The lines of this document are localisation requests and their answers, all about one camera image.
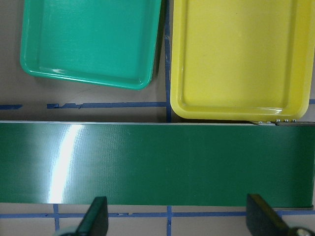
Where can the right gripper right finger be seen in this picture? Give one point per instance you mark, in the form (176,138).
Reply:
(262,220)

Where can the green plastic tray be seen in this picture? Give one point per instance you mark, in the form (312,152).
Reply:
(100,42)

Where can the yellow plastic tray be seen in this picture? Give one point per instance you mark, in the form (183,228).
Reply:
(242,59)

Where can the green conveyor belt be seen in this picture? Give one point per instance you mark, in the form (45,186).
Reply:
(156,164)

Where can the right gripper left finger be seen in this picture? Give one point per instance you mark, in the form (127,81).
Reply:
(95,221)

